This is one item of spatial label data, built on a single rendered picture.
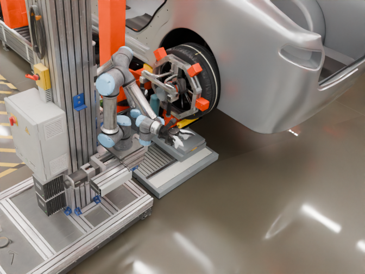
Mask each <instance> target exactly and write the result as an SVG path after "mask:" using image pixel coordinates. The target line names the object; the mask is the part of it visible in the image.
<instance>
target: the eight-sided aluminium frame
mask: <svg viewBox="0 0 365 274"><path fill-rule="evenodd" d="M168 61H169V62H171V63H173V64H174V65H176V66H178V67H179V68H181V69H183V70H184V72H185V74H186V77H187V79H188V81H189V83H190V85H191V87H192V90H193V97H192V104H191V109H190V110H188V111H185V112H183V113H182V112H180V111H179V110H178V109H176V108H175V107H173V106H172V108H171V115H173V116H174V117H176V119H178V120H179V119H181V118H184V117H187V116H189V115H192V114H194V113H196V112H198V108H196V107H195V104H196V100H197V99H199V98H200V97H201V93H202V89H201V86H200V84H199V82H198V80H197V77H196V76H194V77H190V75H189V73H188V72H187V70H188V69H189V68H190V67H191V65H190V64H189V63H187V62H185V61H183V60H182V59H180V58H178V57H176V56H175V55H173V54H169V55H167V56H165V57H164V58H162V59H160V60H159V61H157V62H156V63H154V64H153V67H152V68H153V71H152V74H155V75H159V74H160V67H161V65H163V64H165V63H166V62H168ZM151 84H152V89H153V90H154V92H155V94H156V88H157V87H159V86H157V85H156V84H154V83H153V82H152V83H151ZM160 106H161V107H162V108H163V109H164V110H166V111H167V100H165V101H161V100H160Z"/></svg>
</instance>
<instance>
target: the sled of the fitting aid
mask: <svg viewBox="0 0 365 274"><path fill-rule="evenodd" d="M151 140H152V141H153V142H155V143H156V144H157V145H159V146H160V147H161V148H163V149H164V150H165V151H166V152H168V153H169V154H170V155H171V156H173V157H174V158H175V159H177V160H178V161H179V162H181V163H182V162H183V161H185V160H186V159H188V158H189V157H191V156H193V155H194V154H196V153H198V152H199V151H201V150H202V149H204V148H205V146H206V141H205V142H204V143H203V144H201V145H199V146H198V147H196V148H194V149H193V150H191V151H189V152H188V153H186V154H182V153H181V152H180V151H178V150H177V149H176V148H175V147H173V146H170V145H168V144H166V143H165V140H164V139H163V138H158V135H154V136H153V137H152V138H151Z"/></svg>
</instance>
